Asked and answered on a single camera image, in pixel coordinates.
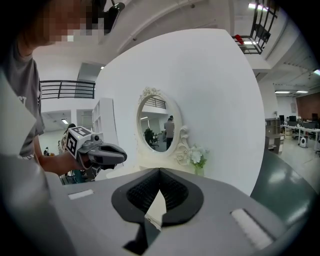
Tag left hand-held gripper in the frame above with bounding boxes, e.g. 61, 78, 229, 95
66, 126, 128, 182

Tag black metal stair railing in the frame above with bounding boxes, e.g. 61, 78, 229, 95
231, 0, 279, 55

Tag black head-worn camera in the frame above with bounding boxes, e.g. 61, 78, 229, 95
102, 0, 126, 35

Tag grey wooden shelf unit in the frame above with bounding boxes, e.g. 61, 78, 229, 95
264, 118, 286, 154

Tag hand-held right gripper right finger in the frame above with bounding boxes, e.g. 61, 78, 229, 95
146, 167, 288, 256

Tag white artificial flowers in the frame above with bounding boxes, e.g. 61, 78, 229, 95
187, 143, 210, 171

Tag person's grey t-shirt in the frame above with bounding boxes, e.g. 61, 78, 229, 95
0, 43, 46, 161

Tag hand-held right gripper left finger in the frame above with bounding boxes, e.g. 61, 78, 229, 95
46, 167, 161, 256

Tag white backdrop panel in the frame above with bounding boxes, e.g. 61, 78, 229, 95
94, 28, 266, 197

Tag person's left forearm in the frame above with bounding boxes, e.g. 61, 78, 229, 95
38, 151, 83, 179

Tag black balcony railing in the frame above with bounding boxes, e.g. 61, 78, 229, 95
39, 79, 97, 100

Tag oval mirror white ornate frame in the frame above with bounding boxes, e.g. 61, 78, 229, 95
134, 86, 193, 166

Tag row of white office desks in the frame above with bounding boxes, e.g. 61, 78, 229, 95
279, 113, 320, 154

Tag white open shelf unit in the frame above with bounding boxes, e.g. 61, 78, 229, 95
91, 97, 120, 147

